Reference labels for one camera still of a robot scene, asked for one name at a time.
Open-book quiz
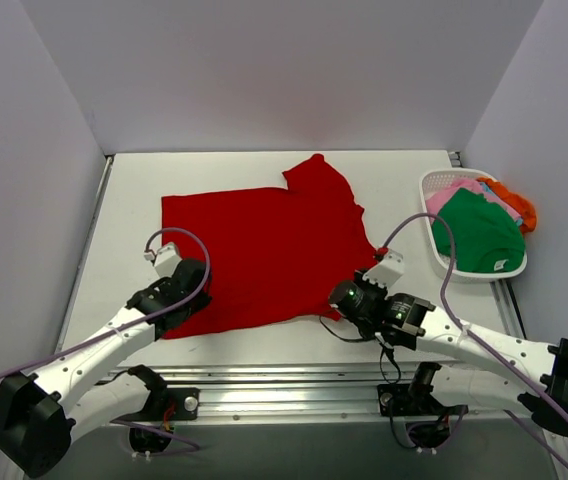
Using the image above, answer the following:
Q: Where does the red t-shirt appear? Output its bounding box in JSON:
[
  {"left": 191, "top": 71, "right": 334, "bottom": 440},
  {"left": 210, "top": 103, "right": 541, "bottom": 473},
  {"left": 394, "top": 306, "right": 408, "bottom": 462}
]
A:
[{"left": 161, "top": 154, "right": 376, "bottom": 339}]

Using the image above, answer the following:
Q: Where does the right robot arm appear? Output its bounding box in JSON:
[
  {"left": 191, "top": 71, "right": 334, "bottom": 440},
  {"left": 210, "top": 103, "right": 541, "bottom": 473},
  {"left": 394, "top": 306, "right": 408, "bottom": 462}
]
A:
[{"left": 329, "top": 272, "right": 568, "bottom": 438}]

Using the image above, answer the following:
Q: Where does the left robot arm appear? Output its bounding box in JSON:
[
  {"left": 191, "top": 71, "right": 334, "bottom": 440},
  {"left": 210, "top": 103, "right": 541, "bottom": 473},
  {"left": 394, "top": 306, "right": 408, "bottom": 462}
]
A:
[{"left": 0, "top": 258, "right": 211, "bottom": 478}]

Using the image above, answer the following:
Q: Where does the pink t-shirt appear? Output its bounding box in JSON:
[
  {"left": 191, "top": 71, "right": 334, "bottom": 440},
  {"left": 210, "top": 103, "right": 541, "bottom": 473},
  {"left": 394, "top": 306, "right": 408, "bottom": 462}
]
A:
[{"left": 426, "top": 181, "right": 486, "bottom": 221}]

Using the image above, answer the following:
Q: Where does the green t-shirt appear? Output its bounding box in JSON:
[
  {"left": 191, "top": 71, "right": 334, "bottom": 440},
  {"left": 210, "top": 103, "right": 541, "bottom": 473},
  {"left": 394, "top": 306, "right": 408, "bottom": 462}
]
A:
[{"left": 431, "top": 195, "right": 526, "bottom": 274}]

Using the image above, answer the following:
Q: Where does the white laundry basket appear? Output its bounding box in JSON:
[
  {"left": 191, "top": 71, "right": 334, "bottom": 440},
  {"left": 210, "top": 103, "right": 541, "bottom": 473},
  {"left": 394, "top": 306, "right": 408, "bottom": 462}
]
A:
[{"left": 418, "top": 168, "right": 537, "bottom": 283}]

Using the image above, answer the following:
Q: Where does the orange t-shirt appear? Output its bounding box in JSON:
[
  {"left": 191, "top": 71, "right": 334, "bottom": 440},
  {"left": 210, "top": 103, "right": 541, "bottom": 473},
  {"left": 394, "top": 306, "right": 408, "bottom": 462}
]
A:
[{"left": 478, "top": 177, "right": 538, "bottom": 234}]

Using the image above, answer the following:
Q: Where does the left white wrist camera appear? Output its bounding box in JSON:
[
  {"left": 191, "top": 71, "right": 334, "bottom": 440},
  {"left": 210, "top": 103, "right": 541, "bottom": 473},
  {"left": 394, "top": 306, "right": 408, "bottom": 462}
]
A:
[{"left": 144, "top": 242, "right": 182, "bottom": 278}]

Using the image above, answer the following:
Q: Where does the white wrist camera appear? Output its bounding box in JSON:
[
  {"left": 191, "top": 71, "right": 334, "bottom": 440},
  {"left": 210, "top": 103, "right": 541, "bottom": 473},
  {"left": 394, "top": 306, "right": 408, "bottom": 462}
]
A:
[
  {"left": 363, "top": 247, "right": 405, "bottom": 290},
  {"left": 144, "top": 242, "right": 182, "bottom": 278}
]

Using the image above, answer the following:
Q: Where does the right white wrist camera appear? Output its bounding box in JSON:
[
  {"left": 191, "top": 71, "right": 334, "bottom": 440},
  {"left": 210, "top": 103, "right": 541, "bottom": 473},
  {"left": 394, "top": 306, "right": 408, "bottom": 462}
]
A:
[{"left": 363, "top": 247, "right": 405, "bottom": 290}]

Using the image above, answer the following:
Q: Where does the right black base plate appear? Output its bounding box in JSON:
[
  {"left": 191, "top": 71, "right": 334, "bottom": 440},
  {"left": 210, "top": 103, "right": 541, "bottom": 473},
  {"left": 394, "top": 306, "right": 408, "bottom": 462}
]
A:
[{"left": 377, "top": 383, "right": 446, "bottom": 417}]

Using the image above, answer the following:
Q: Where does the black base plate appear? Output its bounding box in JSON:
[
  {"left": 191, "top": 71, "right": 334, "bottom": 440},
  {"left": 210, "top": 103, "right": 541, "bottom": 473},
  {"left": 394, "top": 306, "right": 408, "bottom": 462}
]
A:
[
  {"left": 162, "top": 387, "right": 200, "bottom": 422},
  {"left": 377, "top": 383, "right": 446, "bottom": 417}
]

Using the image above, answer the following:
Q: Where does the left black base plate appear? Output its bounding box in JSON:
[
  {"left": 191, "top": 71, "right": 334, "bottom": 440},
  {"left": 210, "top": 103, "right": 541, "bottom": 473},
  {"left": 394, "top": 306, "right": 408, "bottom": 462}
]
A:
[{"left": 162, "top": 387, "right": 200, "bottom": 422}]

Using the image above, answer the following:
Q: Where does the aluminium rail frame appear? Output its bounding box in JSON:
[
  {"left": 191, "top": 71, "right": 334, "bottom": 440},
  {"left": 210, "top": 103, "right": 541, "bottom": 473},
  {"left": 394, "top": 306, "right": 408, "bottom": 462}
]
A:
[{"left": 58, "top": 152, "right": 526, "bottom": 424}]

